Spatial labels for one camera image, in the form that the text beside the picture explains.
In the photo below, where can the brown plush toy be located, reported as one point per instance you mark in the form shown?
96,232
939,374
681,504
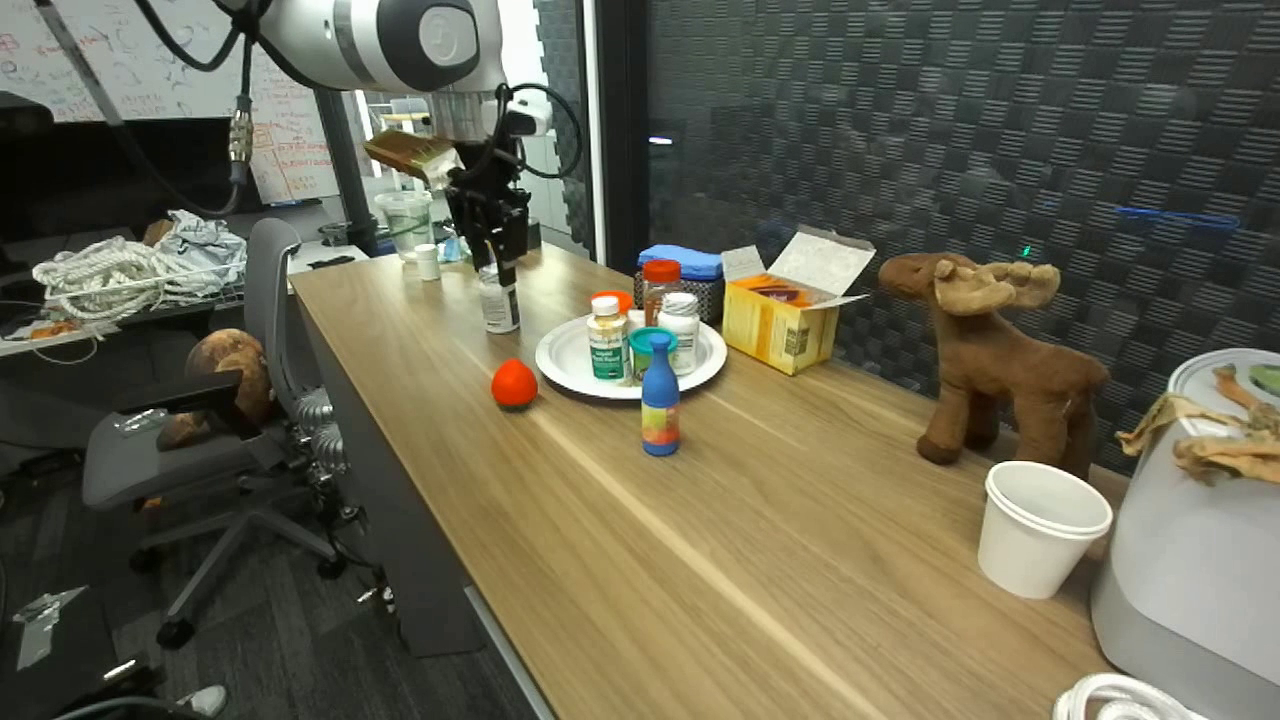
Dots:
240,367

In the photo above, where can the spice bottle with orange lid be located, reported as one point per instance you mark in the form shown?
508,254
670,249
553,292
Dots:
662,281

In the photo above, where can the large white pill bottle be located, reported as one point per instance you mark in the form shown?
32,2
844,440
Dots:
497,310

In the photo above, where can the blue toy bowling pin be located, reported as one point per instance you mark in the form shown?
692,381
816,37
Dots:
662,403

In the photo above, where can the grey office chair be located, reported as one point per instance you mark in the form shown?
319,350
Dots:
172,461

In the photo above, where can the white paper cup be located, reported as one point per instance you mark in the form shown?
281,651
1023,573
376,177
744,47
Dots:
1032,527

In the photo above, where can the black vertical post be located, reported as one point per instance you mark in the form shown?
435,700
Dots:
344,162

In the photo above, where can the white grey appliance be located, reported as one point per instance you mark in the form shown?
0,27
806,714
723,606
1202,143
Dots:
1187,585

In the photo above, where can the paper scrap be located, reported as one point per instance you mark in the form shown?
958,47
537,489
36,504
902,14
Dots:
45,625

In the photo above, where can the red ball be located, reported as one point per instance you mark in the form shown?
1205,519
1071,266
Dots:
512,385

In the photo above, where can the open yellow cardboard box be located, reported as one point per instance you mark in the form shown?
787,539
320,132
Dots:
787,325

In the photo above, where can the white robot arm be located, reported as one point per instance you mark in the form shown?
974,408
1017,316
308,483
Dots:
387,43

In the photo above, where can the black monitor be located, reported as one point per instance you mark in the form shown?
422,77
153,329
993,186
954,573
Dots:
122,182

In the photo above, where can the white jar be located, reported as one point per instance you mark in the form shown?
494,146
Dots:
422,260

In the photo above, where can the small white-capped pill bottle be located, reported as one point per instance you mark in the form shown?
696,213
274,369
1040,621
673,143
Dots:
681,329

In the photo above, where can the white pill bottle green label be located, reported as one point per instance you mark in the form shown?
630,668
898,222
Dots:
606,341

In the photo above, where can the blue sponge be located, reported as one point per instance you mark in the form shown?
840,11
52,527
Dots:
687,259

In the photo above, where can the white paper plate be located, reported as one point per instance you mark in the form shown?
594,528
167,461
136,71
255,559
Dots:
567,362

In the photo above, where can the brown moose plush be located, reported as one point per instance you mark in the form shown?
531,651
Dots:
1000,367

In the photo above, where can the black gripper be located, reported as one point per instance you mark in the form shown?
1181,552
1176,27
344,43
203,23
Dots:
487,165

